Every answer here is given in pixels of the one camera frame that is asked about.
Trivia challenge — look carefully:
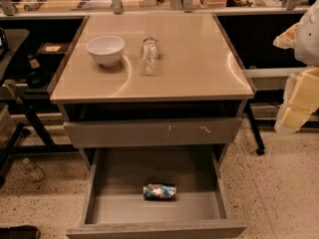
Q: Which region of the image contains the plastic bottle on floor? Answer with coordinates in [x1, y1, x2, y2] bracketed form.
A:
[22, 157, 44, 181]

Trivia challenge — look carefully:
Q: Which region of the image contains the black shoe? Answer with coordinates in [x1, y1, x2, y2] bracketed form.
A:
[0, 225, 40, 239]

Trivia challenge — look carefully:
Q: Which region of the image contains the closed grey top drawer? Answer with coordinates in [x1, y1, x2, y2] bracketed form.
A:
[64, 118, 242, 148]

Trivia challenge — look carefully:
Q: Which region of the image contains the black table frame right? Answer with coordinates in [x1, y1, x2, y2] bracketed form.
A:
[244, 101, 319, 156]

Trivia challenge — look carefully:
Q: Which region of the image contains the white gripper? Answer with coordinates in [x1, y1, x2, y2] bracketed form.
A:
[273, 3, 319, 134]

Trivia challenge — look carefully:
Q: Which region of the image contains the white ceramic bowl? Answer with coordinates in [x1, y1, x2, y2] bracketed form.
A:
[87, 36, 126, 67]

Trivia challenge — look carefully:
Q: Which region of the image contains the silver blue redbull can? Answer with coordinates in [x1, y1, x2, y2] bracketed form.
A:
[143, 183, 176, 200]

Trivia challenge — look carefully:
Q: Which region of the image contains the grey drawer cabinet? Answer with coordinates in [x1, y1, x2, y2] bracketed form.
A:
[46, 12, 258, 171]

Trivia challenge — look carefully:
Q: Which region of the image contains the open grey middle drawer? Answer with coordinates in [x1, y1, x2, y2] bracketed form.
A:
[66, 147, 246, 239]

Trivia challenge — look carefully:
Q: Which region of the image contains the black side table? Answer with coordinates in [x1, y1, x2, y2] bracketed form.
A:
[0, 29, 78, 186]

